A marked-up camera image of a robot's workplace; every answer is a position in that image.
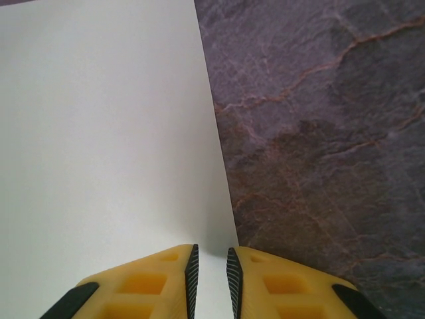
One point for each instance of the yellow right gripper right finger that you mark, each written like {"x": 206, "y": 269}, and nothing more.
{"x": 282, "y": 289}

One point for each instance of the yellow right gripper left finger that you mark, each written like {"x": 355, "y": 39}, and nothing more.
{"x": 142, "y": 285}

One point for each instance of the pale green paper sheet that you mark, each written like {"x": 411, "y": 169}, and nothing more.
{"x": 99, "y": 133}

